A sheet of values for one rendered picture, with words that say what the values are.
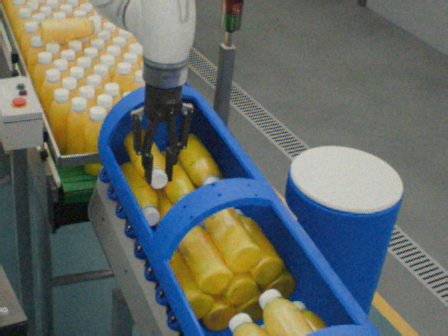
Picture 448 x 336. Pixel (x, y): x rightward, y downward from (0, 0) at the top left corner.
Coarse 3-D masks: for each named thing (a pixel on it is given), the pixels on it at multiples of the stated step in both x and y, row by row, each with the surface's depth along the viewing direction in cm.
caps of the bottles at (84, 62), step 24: (24, 0) 256; (48, 0) 255; (72, 0) 256; (48, 48) 224; (72, 48) 226; (96, 48) 229; (48, 72) 210; (72, 72) 212; (96, 72) 214; (120, 72) 216
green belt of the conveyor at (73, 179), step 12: (0, 12) 291; (12, 48) 264; (48, 144) 214; (60, 168) 205; (72, 168) 205; (72, 180) 200; (84, 180) 201; (96, 180) 201; (60, 192) 205; (84, 192) 199
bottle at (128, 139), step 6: (132, 132) 178; (144, 132) 178; (126, 138) 179; (132, 138) 177; (126, 144) 178; (132, 144) 175; (126, 150) 178; (132, 150) 174; (156, 150) 172; (132, 156) 174; (138, 156) 171; (156, 156) 170; (162, 156) 172; (132, 162) 174; (138, 162) 170; (156, 162) 169; (162, 162) 170; (138, 168) 170; (156, 168) 168; (162, 168) 169; (144, 180) 171
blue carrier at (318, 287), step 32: (128, 96) 174; (192, 96) 173; (128, 128) 179; (160, 128) 182; (192, 128) 185; (224, 128) 166; (128, 160) 184; (224, 160) 181; (128, 192) 159; (192, 192) 144; (224, 192) 142; (256, 192) 143; (160, 224) 145; (192, 224) 140; (288, 224) 137; (160, 256) 143; (288, 256) 155; (320, 256) 133; (320, 288) 144; (192, 320) 130; (352, 320) 134
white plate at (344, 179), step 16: (304, 160) 190; (320, 160) 190; (336, 160) 191; (352, 160) 192; (368, 160) 192; (304, 176) 184; (320, 176) 185; (336, 176) 185; (352, 176) 186; (368, 176) 186; (384, 176) 187; (304, 192) 179; (320, 192) 179; (336, 192) 179; (352, 192) 180; (368, 192) 180; (384, 192) 181; (400, 192) 181; (336, 208) 175; (352, 208) 175; (368, 208) 175; (384, 208) 176
